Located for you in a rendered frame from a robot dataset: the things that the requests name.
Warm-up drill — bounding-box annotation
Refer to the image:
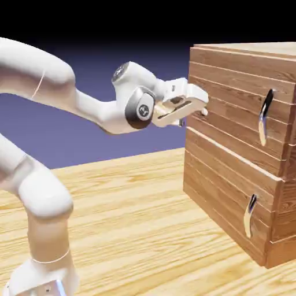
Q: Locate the short wood cabinet door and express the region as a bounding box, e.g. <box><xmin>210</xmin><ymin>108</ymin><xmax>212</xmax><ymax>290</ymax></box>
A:
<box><xmin>182</xmin><ymin>126</ymin><xmax>286</xmax><ymax>267</ymax></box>

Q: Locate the short curved metal handle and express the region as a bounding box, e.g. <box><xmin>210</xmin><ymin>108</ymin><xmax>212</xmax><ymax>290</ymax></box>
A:
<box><xmin>243</xmin><ymin>194</ymin><xmax>258</xmax><ymax>239</ymax></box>

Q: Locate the light wood cabinet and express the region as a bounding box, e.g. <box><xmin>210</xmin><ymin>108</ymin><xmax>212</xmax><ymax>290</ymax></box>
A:
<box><xmin>182</xmin><ymin>41</ymin><xmax>296</xmax><ymax>269</ymax></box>

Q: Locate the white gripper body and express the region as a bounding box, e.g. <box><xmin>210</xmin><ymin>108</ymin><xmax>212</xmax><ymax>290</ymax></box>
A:
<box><xmin>153</xmin><ymin>83</ymin><xmax>209</xmax><ymax>128</ymax></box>

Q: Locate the tall wood cabinet door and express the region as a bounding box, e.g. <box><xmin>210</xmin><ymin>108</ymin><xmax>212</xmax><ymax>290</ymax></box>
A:
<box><xmin>186</xmin><ymin>45</ymin><xmax>296</xmax><ymax>178</ymax></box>

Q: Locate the long curved metal handle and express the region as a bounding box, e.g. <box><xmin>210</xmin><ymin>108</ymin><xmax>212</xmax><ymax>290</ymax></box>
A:
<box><xmin>257</xmin><ymin>88</ymin><xmax>275</xmax><ymax>147</ymax></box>

